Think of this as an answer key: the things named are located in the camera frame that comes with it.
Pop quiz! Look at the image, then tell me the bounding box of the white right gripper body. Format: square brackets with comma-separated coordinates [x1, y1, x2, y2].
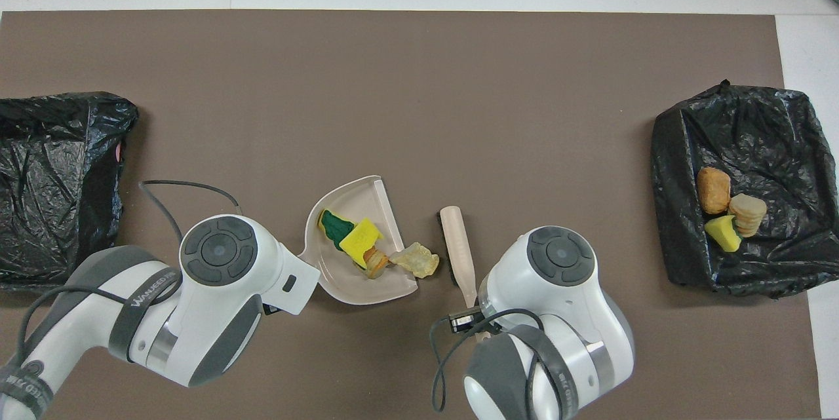
[449, 305, 494, 337]

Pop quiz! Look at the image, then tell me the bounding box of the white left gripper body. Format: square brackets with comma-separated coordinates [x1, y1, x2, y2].
[261, 243, 322, 316]

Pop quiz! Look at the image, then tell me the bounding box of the beige plastic dustpan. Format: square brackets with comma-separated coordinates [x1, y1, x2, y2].
[298, 175, 420, 306]

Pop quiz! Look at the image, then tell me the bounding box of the green and yellow sponge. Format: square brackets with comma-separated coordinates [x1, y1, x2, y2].
[319, 209, 358, 252]

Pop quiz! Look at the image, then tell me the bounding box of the notched yellow sponge piece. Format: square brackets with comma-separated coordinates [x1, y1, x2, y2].
[339, 218, 385, 270]

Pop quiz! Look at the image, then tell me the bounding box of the beige food piece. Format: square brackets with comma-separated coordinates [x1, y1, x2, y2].
[364, 246, 395, 280]
[389, 242, 440, 278]

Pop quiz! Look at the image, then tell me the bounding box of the yellow sponge wedge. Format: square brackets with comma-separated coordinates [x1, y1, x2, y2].
[705, 215, 743, 254]

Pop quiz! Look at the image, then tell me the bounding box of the orange-brown sponge lump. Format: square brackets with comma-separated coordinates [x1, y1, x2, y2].
[697, 167, 732, 214]

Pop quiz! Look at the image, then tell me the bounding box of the beige layered sponge chunk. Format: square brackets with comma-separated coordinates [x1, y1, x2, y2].
[729, 194, 768, 238]

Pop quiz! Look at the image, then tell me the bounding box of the black bag-lined bin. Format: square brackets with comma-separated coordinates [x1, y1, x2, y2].
[0, 91, 140, 295]
[651, 79, 839, 301]

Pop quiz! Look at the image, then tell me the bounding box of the brown table mat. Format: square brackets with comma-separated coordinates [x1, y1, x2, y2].
[0, 10, 821, 420]

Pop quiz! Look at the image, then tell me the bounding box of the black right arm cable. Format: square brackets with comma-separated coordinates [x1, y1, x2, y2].
[429, 309, 546, 413]

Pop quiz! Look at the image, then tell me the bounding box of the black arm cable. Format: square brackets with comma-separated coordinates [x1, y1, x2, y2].
[429, 309, 546, 413]
[13, 180, 243, 368]

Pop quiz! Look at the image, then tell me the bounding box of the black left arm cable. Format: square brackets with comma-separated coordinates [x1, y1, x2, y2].
[13, 180, 243, 368]

